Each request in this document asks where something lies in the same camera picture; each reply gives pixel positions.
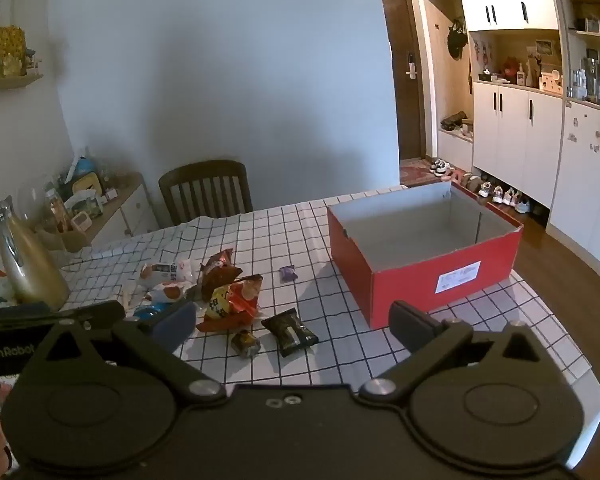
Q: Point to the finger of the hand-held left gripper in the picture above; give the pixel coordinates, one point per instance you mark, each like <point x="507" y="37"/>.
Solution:
<point x="95" y="311"/>

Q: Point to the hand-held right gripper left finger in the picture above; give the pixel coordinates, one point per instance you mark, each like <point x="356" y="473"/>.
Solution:
<point x="177" y="327"/>

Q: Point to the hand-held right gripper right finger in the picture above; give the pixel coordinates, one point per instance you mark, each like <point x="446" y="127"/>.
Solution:
<point x="410" y="327"/>

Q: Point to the white croissant packet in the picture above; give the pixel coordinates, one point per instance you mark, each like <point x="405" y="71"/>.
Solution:
<point x="169" y="291"/>

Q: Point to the yellow chip bag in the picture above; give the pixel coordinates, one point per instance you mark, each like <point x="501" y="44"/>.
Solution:
<point x="217" y="307"/>

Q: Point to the white round bun packet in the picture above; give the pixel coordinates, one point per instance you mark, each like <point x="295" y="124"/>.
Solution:
<point x="165" y="271"/>

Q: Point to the red cardboard box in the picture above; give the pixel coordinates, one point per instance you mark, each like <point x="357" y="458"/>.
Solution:
<point x="420" y="265"/>

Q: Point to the small gold brown candy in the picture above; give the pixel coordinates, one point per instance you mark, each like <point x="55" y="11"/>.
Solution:
<point x="245" y="343"/>

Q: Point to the brown chip bag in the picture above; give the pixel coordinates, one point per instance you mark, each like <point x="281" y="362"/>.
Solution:
<point x="220" y="267"/>

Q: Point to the red chip bag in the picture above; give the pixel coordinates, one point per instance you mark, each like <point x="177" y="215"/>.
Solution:
<point x="247" y="297"/>

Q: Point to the blue snack packet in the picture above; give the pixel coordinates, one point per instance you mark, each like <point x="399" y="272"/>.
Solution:
<point x="147" y="311"/>

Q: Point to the gold glass bottle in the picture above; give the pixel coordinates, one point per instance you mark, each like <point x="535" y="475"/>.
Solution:
<point x="30" y="265"/>

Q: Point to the wooden top sideboard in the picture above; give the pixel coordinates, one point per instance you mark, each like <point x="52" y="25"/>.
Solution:
<point x="125" y="210"/>

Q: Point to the dark snack packet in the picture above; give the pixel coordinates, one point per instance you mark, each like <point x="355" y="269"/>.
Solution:
<point x="290" y="332"/>

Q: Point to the purple candy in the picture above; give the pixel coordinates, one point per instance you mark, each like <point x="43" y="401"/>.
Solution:
<point x="288" y="274"/>

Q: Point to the yellow case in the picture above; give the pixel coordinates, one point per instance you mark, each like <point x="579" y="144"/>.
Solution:
<point x="87" y="183"/>

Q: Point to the checked white tablecloth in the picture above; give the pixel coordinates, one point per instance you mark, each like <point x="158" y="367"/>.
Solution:
<point x="305" y="240"/>

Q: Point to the dark wooden chair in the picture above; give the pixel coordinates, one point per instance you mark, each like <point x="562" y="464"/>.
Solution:
<point x="205" y="190"/>

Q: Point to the patterned door rug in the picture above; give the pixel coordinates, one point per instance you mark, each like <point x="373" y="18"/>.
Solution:
<point x="415" y="174"/>

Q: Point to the row of shoes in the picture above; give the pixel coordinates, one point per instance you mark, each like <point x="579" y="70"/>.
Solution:
<point x="480" y="187"/>

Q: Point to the white bench cupboard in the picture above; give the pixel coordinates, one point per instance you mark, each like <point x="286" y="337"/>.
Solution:
<point x="455" y="147"/>

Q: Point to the dark shoes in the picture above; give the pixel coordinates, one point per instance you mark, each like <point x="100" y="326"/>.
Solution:
<point x="452" y="121"/>

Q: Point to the brown door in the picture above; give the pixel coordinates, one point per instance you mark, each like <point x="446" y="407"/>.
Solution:
<point x="402" y="110"/>

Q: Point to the white low cupboard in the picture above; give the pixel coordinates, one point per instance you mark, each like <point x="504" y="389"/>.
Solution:
<point x="515" y="130"/>

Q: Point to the white tall cupboard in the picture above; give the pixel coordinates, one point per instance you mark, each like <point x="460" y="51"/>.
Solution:
<point x="585" y="180"/>

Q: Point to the silver door lock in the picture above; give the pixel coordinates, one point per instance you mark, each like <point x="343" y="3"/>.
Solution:
<point x="410" y="66"/>

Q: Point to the yellow ornament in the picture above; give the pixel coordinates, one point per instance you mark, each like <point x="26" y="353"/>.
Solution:
<point x="7" y="50"/>

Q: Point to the group of shelf ornaments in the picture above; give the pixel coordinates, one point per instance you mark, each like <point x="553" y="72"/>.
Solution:
<point x="520" y="72"/>

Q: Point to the black hanging bag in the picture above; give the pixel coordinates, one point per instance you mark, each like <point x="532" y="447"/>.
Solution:
<point x="456" y="40"/>

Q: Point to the row of glass jars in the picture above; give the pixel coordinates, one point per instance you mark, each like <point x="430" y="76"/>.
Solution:
<point x="590" y="80"/>

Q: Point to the open wooden shelving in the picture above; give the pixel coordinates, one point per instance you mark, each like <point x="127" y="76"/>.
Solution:
<point x="595" y="34"/>

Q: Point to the wooden wall shelf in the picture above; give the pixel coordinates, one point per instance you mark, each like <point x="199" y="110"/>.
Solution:
<point x="10" y="82"/>

